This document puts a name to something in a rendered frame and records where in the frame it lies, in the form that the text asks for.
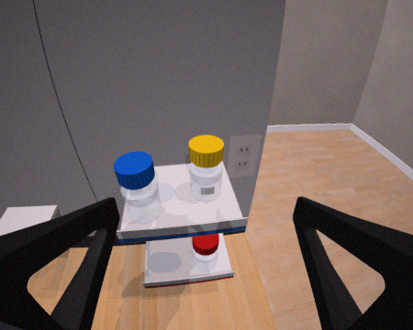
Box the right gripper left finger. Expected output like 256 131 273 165
0 197 119 330

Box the white bottle with yellow cap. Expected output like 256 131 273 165
189 135 224 202

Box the clear glass bottle with red cap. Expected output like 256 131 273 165
192 234 219 272

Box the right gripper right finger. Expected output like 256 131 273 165
293 197 413 330

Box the clear bottle with blue cap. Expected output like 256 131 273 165
114 151 162 225

